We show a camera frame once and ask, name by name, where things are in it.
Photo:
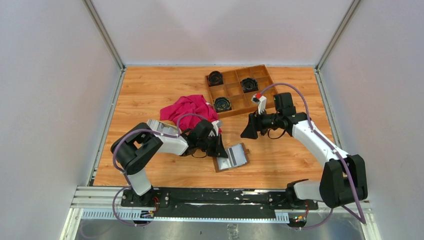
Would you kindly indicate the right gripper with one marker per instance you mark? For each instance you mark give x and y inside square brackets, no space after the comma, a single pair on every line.
[251,131]

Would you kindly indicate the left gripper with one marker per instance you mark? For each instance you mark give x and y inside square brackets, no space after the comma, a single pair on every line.
[219,149]

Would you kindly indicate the brown leather card holder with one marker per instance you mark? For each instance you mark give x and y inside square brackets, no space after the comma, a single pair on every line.
[223,164]

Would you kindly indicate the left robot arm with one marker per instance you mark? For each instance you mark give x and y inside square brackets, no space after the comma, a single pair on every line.
[132,152]

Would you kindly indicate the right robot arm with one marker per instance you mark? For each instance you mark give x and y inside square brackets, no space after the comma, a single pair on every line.
[343,180]

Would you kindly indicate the beige oval card box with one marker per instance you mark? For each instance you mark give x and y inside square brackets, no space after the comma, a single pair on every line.
[162,127]

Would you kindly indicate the wooden compartment tray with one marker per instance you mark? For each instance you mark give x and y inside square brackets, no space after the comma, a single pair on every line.
[230,92]

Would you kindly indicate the black coiled belt bottom-left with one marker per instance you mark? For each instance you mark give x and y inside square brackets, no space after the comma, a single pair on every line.
[222,104]

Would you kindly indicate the black coiled belt centre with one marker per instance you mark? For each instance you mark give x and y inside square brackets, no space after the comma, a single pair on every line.
[249,85]

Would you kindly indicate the magenta cloth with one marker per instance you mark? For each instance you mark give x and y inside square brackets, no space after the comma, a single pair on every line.
[192,104]

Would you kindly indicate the black coiled belt top-left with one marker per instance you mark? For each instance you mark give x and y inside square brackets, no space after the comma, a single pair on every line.
[215,78]

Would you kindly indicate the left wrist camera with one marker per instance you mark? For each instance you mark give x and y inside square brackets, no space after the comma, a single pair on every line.
[217,126]

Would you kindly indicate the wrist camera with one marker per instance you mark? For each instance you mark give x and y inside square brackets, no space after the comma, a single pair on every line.
[217,126]
[260,100]

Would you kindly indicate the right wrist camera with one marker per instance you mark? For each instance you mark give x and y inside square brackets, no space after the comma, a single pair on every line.
[260,100]

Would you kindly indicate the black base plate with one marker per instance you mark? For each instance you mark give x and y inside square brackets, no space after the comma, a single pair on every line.
[226,203]

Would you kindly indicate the aluminium frame rail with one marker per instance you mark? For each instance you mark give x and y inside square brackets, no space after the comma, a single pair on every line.
[95,202]

